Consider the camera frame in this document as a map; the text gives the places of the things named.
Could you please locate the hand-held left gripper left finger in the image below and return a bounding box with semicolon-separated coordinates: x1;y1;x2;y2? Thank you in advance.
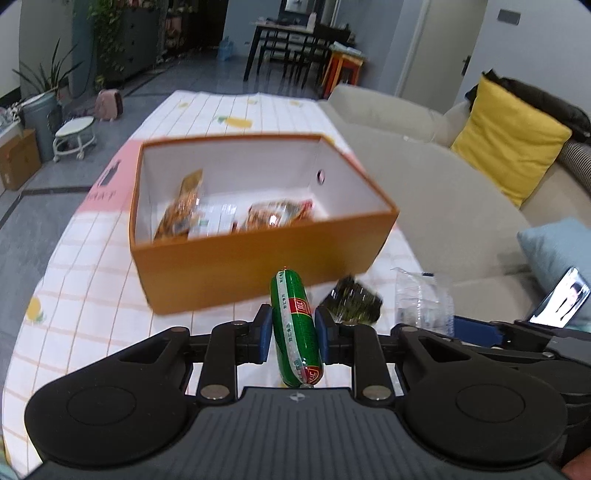
115;303;274;403

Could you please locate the green ivy plant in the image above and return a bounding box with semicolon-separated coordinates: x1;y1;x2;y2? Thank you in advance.
89;0;131;89

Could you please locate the striped grey cushion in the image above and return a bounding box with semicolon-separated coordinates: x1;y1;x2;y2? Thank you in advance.
557;140;591;172

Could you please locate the white round stool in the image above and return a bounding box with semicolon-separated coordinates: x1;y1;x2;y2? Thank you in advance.
51;115;98;163

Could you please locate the long leaf plant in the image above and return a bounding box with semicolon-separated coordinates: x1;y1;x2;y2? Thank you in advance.
12;38;85;108

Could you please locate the dark grey cabinet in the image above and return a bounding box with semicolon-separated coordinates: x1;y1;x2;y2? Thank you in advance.
107;0;161;85

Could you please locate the clear nut snack packet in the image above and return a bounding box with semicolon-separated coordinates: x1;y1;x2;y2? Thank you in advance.
187;202;239;239

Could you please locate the pink backpack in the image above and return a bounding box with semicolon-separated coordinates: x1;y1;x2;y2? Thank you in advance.
93;88;125;123

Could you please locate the orange stool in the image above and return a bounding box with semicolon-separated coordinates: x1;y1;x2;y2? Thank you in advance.
322;50;366;99

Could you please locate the beige sofa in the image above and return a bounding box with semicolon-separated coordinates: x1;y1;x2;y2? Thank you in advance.
317;82;591;326

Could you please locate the dark green seaweed packet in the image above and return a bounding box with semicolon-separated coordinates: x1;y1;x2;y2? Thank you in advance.
318;275;385;325

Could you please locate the yellow cushion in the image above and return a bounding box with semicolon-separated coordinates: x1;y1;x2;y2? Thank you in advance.
449;73;574;209

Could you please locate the dark dining table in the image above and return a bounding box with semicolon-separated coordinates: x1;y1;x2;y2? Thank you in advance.
242;19;357;89

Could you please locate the red yellow snack packet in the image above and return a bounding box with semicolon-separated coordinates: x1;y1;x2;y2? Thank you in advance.
239;198;315;232

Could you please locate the light blue cushion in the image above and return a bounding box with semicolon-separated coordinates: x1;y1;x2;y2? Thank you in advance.
516;218;591;298

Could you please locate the smartphone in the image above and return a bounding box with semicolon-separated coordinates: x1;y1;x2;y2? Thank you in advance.
527;266;591;329

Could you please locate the dark blanket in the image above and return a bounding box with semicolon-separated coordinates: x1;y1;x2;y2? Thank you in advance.
464;68;591;145

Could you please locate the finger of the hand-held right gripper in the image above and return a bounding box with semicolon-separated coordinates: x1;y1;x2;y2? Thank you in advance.
454;315;562;366

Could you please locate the clear plastic bag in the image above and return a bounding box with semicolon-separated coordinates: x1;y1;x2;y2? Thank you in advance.
390;267;456;336

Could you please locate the grey plant pot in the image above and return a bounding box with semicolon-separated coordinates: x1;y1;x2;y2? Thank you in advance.
20;91;64;163

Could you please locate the brown nut snack packet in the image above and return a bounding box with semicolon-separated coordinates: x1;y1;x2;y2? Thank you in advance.
153;168;205;241

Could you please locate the white door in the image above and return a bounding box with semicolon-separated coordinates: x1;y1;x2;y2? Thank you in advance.
396;0;485;100

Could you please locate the orange cardboard box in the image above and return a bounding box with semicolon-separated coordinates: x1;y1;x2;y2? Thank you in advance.
129;131;400;316

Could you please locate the green sausage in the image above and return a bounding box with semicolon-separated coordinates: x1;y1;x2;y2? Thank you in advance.
270;267;325;389

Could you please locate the brown carton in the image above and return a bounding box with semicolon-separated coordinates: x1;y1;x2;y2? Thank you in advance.
0;128;43;193

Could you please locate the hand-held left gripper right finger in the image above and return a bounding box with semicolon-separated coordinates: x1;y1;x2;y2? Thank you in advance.
314;305;468;403

